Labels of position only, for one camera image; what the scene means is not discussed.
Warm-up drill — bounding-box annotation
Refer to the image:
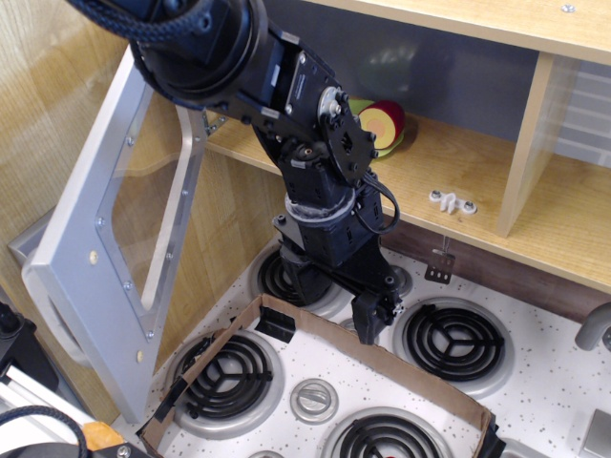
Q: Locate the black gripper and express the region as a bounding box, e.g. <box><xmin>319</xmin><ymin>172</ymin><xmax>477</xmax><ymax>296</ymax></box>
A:
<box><xmin>273</xmin><ymin>214</ymin><xmax>404</xmax><ymax>344</ymax></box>

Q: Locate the grey toy microwave door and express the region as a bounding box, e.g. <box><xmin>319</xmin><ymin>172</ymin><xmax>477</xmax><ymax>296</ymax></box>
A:
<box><xmin>22</xmin><ymin>53</ymin><xmax>207</xmax><ymax>423</ymax></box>

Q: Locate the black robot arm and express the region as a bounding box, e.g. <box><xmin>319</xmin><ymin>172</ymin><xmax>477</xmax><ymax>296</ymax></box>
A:
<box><xmin>74</xmin><ymin>1</ymin><xmax>401</xmax><ymax>344</ymax></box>

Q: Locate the brown cardboard barrier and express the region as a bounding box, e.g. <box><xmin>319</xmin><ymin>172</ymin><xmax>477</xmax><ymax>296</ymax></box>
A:
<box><xmin>137</xmin><ymin>295</ymin><xmax>506</xmax><ymax>457</ymax></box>

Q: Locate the back grey stove knob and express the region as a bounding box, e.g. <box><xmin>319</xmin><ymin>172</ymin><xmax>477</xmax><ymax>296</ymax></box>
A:
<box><xmin>391</xmin><ymin>265</ymin><xmax>413</xmax><ymax>298</ymax></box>

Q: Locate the black tape piece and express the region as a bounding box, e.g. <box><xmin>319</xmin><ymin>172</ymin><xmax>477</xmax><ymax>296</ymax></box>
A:
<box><xmin>255</xmin><ymin>306</ymin><xmax>297</xmax><ymax>344</ymax></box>

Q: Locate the back left black burner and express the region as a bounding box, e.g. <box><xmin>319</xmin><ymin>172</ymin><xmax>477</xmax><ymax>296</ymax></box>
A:
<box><xmin>250</xmin><ymin>245</ymin><xmax>357</xmax><ymax>319</ymax></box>

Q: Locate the black burner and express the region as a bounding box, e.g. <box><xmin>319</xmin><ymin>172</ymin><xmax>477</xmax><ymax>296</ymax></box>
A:
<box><xmin>250</xmin><ymin>245</ymin><xmax>357</xmax><ymax>319</ymax></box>
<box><xmin>174</xmin><ymin>330</ymin><xmax>284</xmax><ymax>440</ymax></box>
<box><xmin>320</xmin><ymin>406</ymin><xmax>453</xmax><ymax>458</ymax></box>
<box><xmin>391</xmin><ymin>297</ymin><xmax>516</xmax><ymax>400</ymax></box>

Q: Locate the front grey stove knob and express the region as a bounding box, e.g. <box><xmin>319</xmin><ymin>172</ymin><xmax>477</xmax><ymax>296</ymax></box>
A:
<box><xmin>289</xmin><ymin>378</ymin><xmax>339</xmax><ymax>425</ymax></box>

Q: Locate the back right black burner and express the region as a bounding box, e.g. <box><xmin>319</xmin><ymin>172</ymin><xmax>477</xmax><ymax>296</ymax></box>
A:
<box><xmin>391</xmin><ymin>297</ymin><xmax>516</xmax><ymax>400</ymax></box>

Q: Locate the front left black burner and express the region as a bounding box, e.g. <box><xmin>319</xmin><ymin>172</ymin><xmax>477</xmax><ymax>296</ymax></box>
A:
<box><xmin>174</xmin><ymin>330</ymin><xmax>284</xmax><ymax>440</ymax></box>

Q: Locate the white plastic door latch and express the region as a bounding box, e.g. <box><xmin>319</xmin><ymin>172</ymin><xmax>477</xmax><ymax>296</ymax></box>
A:
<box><xmin>429</xmin><ymin>190</ymin><xmax>478</xmax><ymax>215</ymax></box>

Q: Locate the front right black burner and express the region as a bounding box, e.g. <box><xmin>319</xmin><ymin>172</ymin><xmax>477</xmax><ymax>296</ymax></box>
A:
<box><xmin>320</xmin><ymin>406</ymin><xmax>453</xmax><ymax>458</ymax></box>

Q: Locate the red yellow toy fruit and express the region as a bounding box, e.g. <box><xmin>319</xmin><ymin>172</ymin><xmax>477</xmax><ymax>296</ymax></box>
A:
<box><xmin>348</xmin><ymin>99</ymin><xmax>406</xmax><ymax>158</ymax></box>

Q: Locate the wooden shelf cabinet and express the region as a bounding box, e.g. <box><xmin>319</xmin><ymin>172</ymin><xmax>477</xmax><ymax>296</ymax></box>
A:
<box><xmin>202</xmin><ymin>0</ymin><xmax>611</xmax><ymax>295</ymax></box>

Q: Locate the grey faucet pipe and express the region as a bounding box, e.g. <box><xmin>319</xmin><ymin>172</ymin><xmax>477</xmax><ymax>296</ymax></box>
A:
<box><xmin>575</xmin><ymin>302</ymin><xmax>611</xmax><ymax>351</ymax></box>

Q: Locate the black device at left edge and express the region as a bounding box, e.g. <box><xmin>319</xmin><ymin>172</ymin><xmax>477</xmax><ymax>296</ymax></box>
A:
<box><xmin>1</xmin><ymin>302</ymin><xmax>59</xmax><ymax>392</ymax></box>

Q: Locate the small metal hanging bracket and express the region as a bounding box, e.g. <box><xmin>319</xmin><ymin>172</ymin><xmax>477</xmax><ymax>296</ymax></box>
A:
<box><xmin>425</xmin><ymin>236</ymin><xmax>455</xmax><ymax>284</ymax></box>

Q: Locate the grey wall holder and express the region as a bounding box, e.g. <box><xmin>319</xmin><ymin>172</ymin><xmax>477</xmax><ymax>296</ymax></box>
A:
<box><xmin>8</xmin><ymin>208</ymin><xmax>90</xmax><ymax>366</ymax></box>

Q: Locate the black braided cable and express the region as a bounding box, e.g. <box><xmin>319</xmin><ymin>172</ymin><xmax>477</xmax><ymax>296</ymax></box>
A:
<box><xmin>0</xmin><ymin>405</ymin><xmax>90</xmax><ymax>458</ymax></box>

